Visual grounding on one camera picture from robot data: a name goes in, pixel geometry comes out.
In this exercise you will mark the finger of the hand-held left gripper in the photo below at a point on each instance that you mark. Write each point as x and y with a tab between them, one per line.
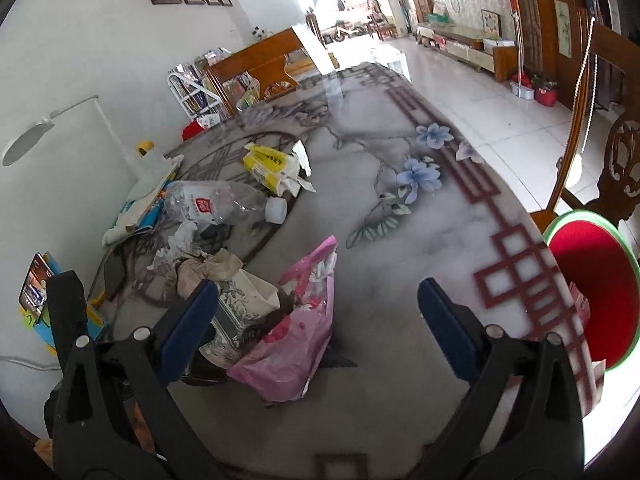
67	305

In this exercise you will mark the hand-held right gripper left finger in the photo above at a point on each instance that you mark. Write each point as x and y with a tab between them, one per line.
190	330

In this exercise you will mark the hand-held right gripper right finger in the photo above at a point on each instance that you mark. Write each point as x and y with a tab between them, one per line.
445	330

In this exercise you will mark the pale pink plastic bag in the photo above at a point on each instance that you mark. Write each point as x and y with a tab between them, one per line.
295	340

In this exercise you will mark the red bin with green rim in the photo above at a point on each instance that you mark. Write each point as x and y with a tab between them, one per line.
595	290

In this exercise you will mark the yellow white pack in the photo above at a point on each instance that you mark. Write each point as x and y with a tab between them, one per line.
267	162

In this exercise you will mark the blue yellow phone stand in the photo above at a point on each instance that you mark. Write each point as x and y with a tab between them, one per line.
95	322

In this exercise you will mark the smartphone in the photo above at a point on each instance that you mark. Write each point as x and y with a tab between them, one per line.
35	282

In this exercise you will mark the patterned paper bag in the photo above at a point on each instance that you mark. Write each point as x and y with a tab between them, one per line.
245	305

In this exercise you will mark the crumpled beige paper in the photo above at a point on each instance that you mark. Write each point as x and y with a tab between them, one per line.
210	270

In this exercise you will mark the crumpled white paper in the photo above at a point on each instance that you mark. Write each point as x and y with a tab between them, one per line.
172	250

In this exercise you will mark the small black wrapper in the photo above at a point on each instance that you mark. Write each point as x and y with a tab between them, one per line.
215	235

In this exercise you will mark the blue printed packet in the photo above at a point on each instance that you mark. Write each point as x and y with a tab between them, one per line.
150	215

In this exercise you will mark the crushed clear plastic bottle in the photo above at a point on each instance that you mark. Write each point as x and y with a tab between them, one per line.
210	202

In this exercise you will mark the white desk lamp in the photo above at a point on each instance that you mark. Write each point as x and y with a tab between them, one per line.
25	142

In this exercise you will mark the small yellow toy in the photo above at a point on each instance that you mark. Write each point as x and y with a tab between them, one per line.
145	148

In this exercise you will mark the red round object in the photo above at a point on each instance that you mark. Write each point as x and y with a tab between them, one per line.
192	131

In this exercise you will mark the white printed plastic bag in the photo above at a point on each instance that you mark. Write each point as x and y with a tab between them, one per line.
209	120

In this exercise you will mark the carved wooden chair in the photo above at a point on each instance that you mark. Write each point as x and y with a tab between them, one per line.
615	170

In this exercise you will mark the metal basin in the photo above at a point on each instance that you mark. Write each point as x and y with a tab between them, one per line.
522	91

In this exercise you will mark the red basin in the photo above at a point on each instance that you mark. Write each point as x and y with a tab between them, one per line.
545	94

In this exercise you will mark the white coffee table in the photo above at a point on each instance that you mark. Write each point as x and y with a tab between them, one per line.
392	60

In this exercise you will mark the wooden bench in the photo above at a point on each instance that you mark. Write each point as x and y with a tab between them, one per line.
255	60

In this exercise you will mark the wooden television cabinet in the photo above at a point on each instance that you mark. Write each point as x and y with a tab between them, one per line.
470	52

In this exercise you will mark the child tricycle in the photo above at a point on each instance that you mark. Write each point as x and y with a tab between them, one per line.
345	31

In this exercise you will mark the small standing picture frame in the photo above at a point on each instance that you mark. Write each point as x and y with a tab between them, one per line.
491	22

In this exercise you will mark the short green wall scroll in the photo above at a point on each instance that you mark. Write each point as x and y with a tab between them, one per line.
563	27

